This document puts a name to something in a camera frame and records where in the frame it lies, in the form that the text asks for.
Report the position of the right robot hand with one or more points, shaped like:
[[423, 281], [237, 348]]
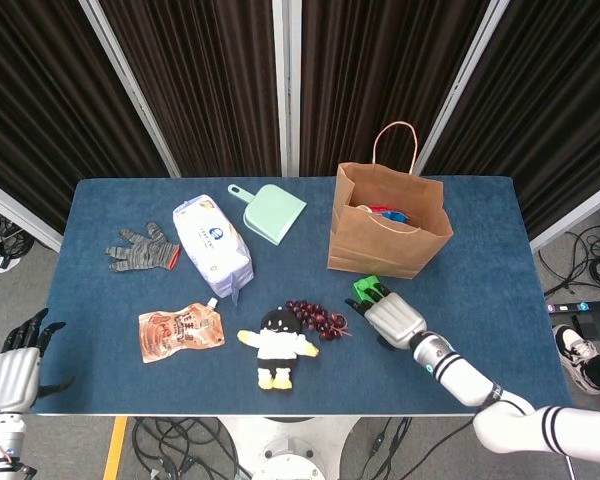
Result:
[[395, 320]]

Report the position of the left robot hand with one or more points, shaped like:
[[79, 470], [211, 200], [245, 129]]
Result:
[[12, 372]]

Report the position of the green toy brick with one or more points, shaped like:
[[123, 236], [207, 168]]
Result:
[[362, 289]]

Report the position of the purple grape bunch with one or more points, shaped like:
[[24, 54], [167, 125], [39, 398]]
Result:
[[312, 317]]

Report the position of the blue red snack packet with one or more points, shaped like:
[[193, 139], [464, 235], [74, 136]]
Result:
[[390, 215]]

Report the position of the black white penguin plush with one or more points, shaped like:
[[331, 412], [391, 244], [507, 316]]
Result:
[[277, 345]]

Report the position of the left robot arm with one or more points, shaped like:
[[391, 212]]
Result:
[[0, 440]]

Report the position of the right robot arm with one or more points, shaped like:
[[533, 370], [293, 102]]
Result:
[[460, 375]]

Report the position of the brown paper bag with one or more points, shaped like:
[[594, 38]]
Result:
[[380, 250]]

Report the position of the blue felt table mat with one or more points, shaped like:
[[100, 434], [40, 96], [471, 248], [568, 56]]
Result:
[[130, 390]]

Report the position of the mint green dustpan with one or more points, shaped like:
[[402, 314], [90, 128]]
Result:
[[272, 212]]

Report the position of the orange spout drink pouch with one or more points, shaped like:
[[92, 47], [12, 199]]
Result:
[[180, 332]]

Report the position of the grey striped work glove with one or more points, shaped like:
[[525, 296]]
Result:
[[140, 252]]

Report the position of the white black sneaker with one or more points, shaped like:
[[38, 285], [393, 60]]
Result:
[[575, 350]]

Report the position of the black foot pedal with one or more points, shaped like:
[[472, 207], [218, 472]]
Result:
[[590, 325]]

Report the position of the white lavender tissue pack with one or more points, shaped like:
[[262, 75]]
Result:
[[212, 245]]

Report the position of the dark pleated partition panel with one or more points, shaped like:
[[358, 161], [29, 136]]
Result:
[[370, 60], [30, 100], [555, 100], [205, 75]]

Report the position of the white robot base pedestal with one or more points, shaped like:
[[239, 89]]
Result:
[[290, 445]]

